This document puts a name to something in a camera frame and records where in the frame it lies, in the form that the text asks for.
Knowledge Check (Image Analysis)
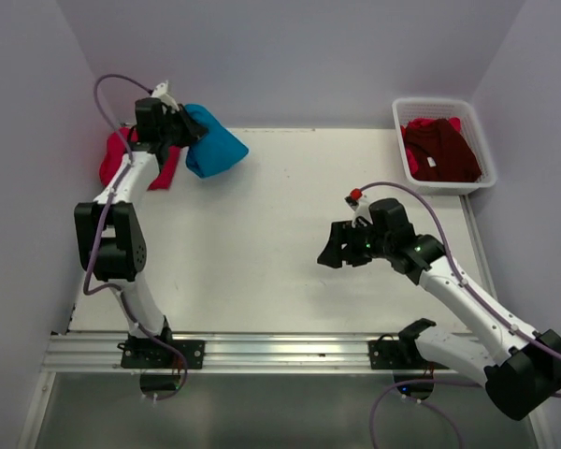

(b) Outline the blue t shirt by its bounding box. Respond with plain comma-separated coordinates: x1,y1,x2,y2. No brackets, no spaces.
185,104,249,179

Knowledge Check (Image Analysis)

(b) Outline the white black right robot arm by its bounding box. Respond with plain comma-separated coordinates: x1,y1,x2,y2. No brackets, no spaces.
317,191,561,421

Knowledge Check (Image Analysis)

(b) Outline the dark red t shirt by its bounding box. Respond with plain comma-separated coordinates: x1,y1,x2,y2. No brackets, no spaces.
403,118,482,183

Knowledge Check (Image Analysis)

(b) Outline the folded pink t shirt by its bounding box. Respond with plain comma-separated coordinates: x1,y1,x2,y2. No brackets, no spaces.
98,133,182,191

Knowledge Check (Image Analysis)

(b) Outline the aluminium front rail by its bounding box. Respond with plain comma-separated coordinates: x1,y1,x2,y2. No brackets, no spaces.
41,332,380,374

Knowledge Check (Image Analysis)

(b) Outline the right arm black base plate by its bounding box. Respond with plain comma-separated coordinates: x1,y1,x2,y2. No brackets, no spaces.
367,334,447,370

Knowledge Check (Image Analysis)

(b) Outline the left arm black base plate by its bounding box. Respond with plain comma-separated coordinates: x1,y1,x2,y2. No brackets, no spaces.
117,339,206,369

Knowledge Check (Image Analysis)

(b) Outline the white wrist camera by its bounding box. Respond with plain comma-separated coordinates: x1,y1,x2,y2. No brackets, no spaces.
150,80,180,110
345,189,372,228

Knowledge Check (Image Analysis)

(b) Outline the white plastic laundry basket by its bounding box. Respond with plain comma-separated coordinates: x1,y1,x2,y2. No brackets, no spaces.
392,97,496,196

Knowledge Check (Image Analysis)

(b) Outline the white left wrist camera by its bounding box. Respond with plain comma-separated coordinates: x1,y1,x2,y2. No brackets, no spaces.
150,80,180,110

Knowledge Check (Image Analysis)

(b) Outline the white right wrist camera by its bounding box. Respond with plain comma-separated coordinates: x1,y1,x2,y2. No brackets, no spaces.
345,189,372,228

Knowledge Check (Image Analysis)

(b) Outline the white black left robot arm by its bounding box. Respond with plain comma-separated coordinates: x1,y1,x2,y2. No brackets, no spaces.
74,95,208,349

